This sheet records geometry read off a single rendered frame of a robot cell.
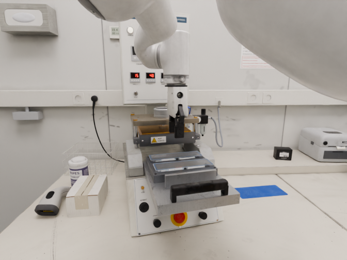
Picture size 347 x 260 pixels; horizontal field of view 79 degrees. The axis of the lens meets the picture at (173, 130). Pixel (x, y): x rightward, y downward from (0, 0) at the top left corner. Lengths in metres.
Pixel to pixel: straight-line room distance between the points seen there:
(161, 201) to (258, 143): 1.16
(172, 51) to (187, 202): 0.43
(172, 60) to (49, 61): 1.02
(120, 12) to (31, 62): 1.37
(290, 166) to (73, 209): 1.11
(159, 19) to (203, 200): 0.44
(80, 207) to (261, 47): 0.84
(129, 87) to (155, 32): 0.52
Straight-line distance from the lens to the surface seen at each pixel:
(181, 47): 0.67
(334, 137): 1.52
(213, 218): 0.85
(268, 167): 1.31
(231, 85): 1.46
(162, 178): 0.62
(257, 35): 0.18
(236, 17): 0.18
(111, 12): 0.25
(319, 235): 0.93
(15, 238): 0.94
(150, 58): 0.69
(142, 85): 1.03
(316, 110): 1.76
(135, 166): 0.76
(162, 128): 0.91
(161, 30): 0.54
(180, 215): 0.79
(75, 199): 0.91
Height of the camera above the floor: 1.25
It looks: 13 degrees down
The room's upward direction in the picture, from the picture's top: straight up
